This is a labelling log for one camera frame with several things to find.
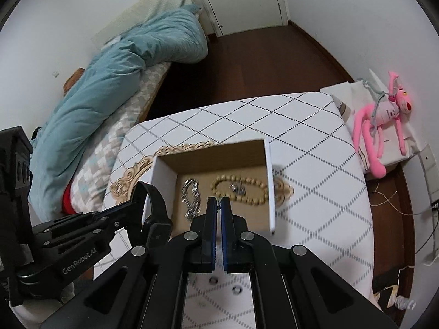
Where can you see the white power strip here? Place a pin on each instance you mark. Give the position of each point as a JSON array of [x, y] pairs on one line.
[[430, 169]]

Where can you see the pink panther plush toy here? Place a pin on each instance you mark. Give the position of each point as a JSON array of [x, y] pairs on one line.
[[370, 120]]

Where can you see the black wristband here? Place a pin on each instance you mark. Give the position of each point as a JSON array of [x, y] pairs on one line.
[[151, 227]]

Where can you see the red blanket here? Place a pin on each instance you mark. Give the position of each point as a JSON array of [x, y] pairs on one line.
[[67, 208]]

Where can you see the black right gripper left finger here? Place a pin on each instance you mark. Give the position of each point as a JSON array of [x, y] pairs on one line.
[[197, 247]]

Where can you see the white headboard pillow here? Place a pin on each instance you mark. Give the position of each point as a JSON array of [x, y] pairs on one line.
[[141, 12]]

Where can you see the brown pillow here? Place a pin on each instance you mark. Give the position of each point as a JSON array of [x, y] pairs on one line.
[[72, 80]]

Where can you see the white cardboard box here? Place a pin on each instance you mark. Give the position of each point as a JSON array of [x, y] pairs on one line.
[[239, 171]]

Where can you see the teal duvet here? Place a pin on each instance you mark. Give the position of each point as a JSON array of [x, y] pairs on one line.
[[111, 78]]

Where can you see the checked bed sheet mattress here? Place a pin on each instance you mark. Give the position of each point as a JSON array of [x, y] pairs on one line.
[[89, 183]]

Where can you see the white door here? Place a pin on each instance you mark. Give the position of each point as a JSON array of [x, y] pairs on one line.
[[234, 16]]

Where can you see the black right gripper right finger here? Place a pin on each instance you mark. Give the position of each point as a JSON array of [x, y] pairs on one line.
[[243, 250]]

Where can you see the white side stand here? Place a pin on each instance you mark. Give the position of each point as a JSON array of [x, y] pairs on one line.
[[350, 97]]

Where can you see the white checked tablecloth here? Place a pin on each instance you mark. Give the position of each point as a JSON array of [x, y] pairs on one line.
[[321, 191]]

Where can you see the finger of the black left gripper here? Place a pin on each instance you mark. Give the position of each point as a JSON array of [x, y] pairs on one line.
[[113, 222]]

